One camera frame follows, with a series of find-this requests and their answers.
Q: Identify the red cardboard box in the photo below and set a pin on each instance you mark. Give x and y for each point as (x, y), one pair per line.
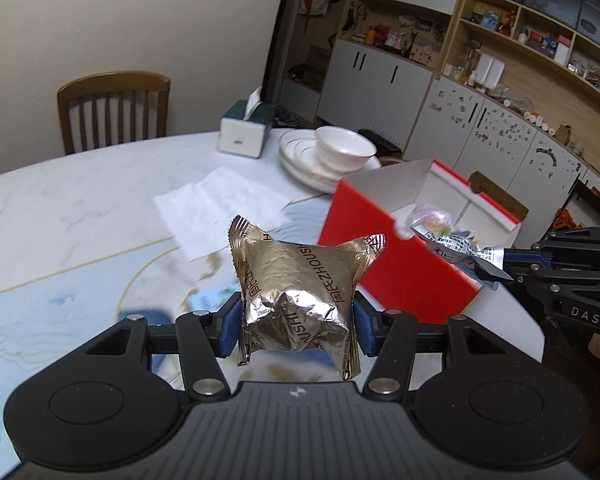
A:
(410, 260)

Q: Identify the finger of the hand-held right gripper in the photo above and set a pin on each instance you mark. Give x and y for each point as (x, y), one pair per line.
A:
(500, 274)
(525, 256)

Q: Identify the wooden chair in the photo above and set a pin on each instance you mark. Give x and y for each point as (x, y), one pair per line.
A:
(112, 110)

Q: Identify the gold foil snack packet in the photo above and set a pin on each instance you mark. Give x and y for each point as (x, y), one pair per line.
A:
(295, 295)

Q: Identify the white blue marble desktop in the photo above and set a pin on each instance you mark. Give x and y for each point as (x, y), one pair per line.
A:
(80, 210)

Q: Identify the stack of white plates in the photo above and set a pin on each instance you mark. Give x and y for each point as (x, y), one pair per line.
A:
(305, 165)

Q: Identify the silver printed snack packet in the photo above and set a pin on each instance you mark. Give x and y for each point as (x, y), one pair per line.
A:
(455, 247)

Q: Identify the white paper napkins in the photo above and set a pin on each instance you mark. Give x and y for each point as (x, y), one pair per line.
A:
(220, 210)

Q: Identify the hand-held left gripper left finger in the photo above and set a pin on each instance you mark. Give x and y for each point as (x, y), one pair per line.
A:
(230, 327)

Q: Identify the white sticker-covered cabinet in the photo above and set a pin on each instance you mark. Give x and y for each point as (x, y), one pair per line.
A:
(505, 135)

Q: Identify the small light blue carton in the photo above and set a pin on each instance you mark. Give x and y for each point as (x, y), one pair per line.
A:
(210, 300)

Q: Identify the white bowl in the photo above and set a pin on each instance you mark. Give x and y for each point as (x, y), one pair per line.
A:
(345, 149)

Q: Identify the white green tissue box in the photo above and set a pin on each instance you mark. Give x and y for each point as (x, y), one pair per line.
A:
(242, 132)

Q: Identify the wooden wall shelf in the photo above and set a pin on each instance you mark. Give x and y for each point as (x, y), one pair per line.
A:
(540, 25)

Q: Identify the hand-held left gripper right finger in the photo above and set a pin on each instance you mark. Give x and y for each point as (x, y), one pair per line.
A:
(364, 327)

